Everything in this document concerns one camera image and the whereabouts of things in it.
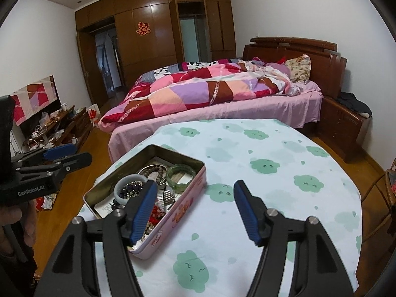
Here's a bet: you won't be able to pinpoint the purple bead bracelet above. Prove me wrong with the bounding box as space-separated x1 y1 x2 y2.
119 182 146 200

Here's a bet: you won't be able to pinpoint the person's left hand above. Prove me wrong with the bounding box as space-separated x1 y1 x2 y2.
0 205 38 256

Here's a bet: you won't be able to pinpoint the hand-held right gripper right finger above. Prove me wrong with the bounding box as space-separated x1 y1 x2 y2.
233 179 355 297

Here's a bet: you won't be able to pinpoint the brown wooden bead bracelet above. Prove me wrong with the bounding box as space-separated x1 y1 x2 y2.
140 165 169 187

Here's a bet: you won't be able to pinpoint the dark clothes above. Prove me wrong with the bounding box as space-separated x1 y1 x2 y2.
337 92 372 114

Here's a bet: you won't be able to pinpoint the wooden nightstand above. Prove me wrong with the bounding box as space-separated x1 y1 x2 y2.
320 94 372 163

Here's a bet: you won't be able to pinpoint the pearl bead bracelet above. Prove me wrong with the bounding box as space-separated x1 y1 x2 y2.
136 203 168 246

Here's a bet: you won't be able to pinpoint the silver metal wristwatch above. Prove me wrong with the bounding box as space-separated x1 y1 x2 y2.
155 186 179 206

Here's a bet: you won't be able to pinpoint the metal tin box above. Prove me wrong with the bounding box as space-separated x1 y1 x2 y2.
83 144 207 260

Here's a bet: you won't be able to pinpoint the brown wooden wardrobe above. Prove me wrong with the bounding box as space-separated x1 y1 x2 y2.
75 0 237 106

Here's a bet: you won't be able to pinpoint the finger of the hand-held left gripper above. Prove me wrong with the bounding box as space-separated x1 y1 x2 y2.
12 144 78 163
14 152 93 180

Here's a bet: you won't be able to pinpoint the red and white bag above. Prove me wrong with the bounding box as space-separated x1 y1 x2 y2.
88 103 101 125

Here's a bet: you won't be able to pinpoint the wooden bed with pink sheet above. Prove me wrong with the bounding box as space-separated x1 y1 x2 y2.
99 36 349 163

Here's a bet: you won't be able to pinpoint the patchwork quilt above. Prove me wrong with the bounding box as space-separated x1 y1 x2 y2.
99 57 322 132

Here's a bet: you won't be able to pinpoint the printed paper leaflet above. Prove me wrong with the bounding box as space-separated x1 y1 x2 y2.
94 196 125 221

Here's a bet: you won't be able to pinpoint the patchwork cloth over television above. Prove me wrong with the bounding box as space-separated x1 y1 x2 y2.
11 75 61 127

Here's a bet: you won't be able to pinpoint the white jade bangle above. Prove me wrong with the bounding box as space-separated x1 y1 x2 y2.
114 174 149 205

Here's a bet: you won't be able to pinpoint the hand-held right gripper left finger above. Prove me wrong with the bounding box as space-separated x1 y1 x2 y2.
32 179 159 297

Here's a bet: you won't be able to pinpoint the green jade bangle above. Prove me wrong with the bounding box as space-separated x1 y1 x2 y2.
166 164 197 190

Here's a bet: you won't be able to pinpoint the wooden television cabinet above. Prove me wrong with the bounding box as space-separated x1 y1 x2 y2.
19 105 94 162

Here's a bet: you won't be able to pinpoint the floral pillow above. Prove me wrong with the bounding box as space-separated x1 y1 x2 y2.
285 54 312 83

